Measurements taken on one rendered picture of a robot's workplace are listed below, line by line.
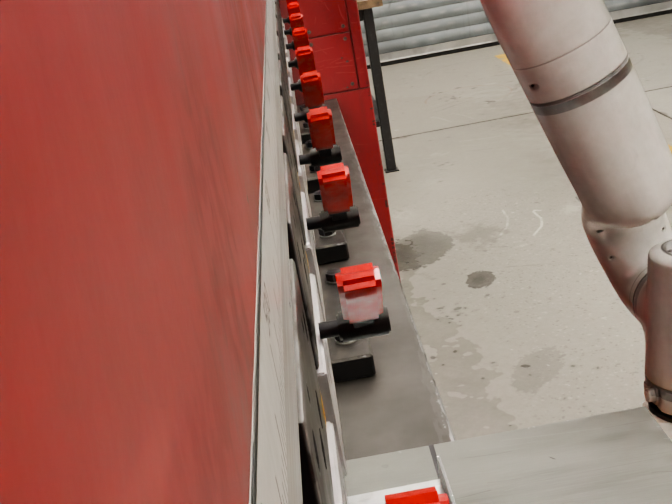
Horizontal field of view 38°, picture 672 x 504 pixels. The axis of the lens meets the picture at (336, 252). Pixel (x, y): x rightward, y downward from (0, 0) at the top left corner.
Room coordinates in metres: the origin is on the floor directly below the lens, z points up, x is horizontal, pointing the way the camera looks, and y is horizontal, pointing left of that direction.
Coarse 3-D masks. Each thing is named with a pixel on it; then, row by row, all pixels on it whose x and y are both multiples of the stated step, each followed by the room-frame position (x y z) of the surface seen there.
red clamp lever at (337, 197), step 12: (324, 168) 0.65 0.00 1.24; (336, 168) 0.64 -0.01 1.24; (348, 168) 0.65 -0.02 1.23; (324, 180) 0.64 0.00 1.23; (336, 180) 0.64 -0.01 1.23; (348, 180) 0.65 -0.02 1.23; (324, 192) 0.66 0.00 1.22; (336, 192) 0.65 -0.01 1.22; (348, 192) 0.66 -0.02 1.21; (324, 204) 0.67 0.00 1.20; (336, 204) 0.67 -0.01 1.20; (348, 204) 0.67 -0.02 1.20; (324, 216) 0.70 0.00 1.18; (336, 216) 0.70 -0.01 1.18; (348, 216) 0.70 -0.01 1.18; (312, 228) 0.71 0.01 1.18; (324, 228) 0.70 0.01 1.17; (336, 228) 0.70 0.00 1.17
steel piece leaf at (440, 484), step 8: (440, 464) 0.59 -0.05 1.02; (440, 472) 0.59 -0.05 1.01; (432, 480) 0.60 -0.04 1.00; (440, 480) 0.60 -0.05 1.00; (392, 488) 0.60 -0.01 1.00; (400, 488) 0.60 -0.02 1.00; (408, 488) 0.60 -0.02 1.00; (416, 488) 0.60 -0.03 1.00; (440, 488) 0.59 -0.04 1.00; (448, 488) 0.56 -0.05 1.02; (352, 496) 0.60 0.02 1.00; (360, 496) 0.60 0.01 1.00; (368, 496) 0.60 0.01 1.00; (376, 496) 0.59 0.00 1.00; (384, 496) 0.59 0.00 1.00; (448, 496) 0.56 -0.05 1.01
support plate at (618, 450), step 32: (608, 416) 0.65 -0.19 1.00; (640, 416) 0.64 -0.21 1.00; (416, 448) 0.65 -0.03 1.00; (448, 448) 0.64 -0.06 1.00; (480, 448) 0.64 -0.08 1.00; (512, 448) 0.63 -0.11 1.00; (544, 448) 0.62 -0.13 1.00; (576, 448) 0.61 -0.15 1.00; (608, 448) 0.61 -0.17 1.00; (640, 448) 0.60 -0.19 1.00; (352, 480) 0.62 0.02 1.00; (384, 480) 0.62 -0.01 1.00; (416, 480) 0.61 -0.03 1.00; (448, 480) 0.60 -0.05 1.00; (480, 480) 0.59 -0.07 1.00; (512, 480) 0.59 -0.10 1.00; (544, 480) 0.58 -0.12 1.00; (576, 480) 0.57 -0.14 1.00; (608, 480) 0.57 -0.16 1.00; (640, 480) 0.56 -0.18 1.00
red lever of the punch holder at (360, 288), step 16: (352, 272) 0.45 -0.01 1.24; (368, 272) 0.44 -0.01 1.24; (352, 288) 0.44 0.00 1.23; (368, 288) 0.44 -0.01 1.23; (352, 304) 0.45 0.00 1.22; (368, 304) 0.46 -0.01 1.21; (336, 320) 0.51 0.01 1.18; (352, 320) 0.47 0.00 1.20; (368, 320) 0.48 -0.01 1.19; (384, 320) 0.50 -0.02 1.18; (320, 336) 0.51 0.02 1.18; (336, 336) 0.51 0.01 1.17; (352, 336) 0.50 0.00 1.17; (368, 336) 0.50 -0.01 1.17
